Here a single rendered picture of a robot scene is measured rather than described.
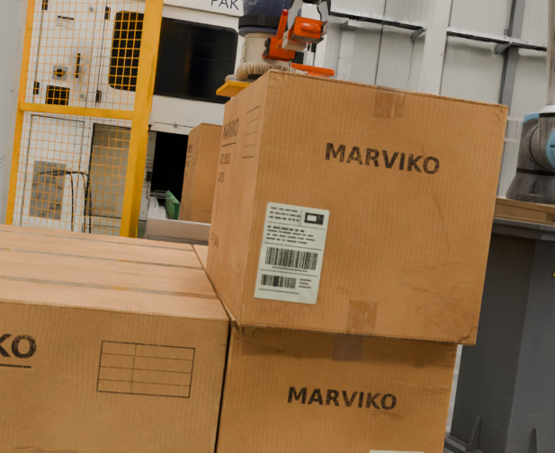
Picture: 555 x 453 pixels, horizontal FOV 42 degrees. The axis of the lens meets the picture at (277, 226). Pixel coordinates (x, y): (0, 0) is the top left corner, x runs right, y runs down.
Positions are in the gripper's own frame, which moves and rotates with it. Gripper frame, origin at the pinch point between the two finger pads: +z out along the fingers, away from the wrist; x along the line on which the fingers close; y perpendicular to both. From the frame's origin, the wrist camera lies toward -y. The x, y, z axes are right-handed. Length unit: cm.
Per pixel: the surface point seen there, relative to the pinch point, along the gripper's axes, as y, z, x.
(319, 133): -90, 35, 15
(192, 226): 42, 61, 21
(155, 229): 43, 64, 34
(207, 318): -84, 67, 28
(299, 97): -90, 30, 19
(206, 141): 51, 32, 19
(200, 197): 51, 51, 19
